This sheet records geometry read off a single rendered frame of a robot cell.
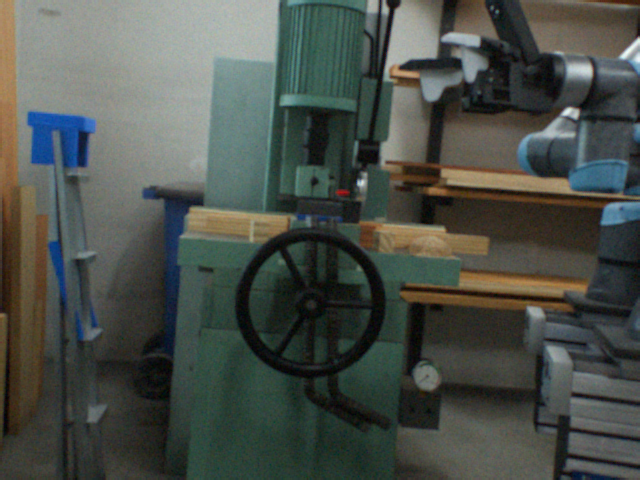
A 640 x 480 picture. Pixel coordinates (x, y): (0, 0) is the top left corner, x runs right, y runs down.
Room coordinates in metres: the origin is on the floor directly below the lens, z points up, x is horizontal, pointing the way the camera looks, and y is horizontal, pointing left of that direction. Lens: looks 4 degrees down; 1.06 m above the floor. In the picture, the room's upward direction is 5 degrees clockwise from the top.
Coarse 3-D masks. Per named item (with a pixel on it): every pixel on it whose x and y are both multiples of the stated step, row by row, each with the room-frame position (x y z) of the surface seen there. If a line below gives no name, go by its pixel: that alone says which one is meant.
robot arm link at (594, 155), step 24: (600, 120) 1.17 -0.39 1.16; (624, 120) 1.17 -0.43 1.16; (552, 144) 1.27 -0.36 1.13; (576, 144) 1.20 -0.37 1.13; (600, 144) 1.17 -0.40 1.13; (624, 144) 1.18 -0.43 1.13; (552, 168) 1.27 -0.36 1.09; (576, 168) 1.19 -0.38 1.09; (600, 168) 1.17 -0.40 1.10; (624, 168) 1.18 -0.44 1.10; (600, 192) 1.18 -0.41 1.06
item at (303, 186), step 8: (304, 168) 1.81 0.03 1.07; (312, 168) 1.81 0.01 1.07; (320, 168) 1.82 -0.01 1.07; (296, 176) 1.90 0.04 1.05; (304, 176) 1.81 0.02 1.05; (312, 176) 1.81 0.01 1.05; (320, 176) 1.81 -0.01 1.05; (328, 176) 1.82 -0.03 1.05; (296, 184) 1.85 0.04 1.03; (304, 184) 1.81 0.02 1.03; (320, 184) 1.81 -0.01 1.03; (328, 184) 1.82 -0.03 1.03; (296, 192) 1.81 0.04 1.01; (304, 192) 1.81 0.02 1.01; (312, 192) 1.81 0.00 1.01; (320, 192) 1.81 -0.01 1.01; (328, 192) 1.83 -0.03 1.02
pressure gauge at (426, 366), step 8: (424, 360) 1.66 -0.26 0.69; (432, 360) 1.67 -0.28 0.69; (416, 368) 1.65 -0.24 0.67; (424, 368) 1.65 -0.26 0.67; (432, 368) 1.65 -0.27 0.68; (416, 376) 1.65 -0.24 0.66; (424, 376) 1.65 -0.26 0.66; (432, 376) 1.65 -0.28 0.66; (440, 376) 1.65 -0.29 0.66; (416, 384) 1.65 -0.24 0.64; (424, 384) 1.65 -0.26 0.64; (432, 384) 1.65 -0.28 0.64; (424, 392) 1.67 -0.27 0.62
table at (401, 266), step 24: (192, 240) 1.69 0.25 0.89; (216, 240) 1.69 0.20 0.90; (240, 240) 1.71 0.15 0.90; (192, 264) 1.69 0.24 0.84; (216, 264) 1.69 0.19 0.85; (240, 264) 1.69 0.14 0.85; (264, 264) 1.69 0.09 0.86; (384, 264) 1.71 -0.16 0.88; (408, 264) 1.71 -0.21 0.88; (432, 264) 1.71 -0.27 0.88; (456, 264) 1.71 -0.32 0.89
